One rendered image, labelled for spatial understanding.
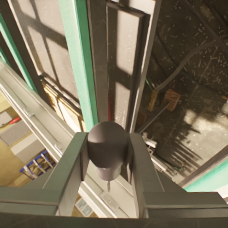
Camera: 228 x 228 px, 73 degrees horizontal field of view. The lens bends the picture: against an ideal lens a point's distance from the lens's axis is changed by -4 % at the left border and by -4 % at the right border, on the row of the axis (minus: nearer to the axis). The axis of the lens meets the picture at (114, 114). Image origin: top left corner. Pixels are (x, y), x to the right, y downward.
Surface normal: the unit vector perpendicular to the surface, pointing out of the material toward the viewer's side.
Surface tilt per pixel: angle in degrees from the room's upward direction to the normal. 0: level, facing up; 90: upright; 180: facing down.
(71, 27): 0
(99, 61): 90
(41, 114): 90
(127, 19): 0
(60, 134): 90
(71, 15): 0
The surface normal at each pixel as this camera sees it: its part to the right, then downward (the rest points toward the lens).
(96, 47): 0.72, 0.56
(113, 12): -0.69, 0.56
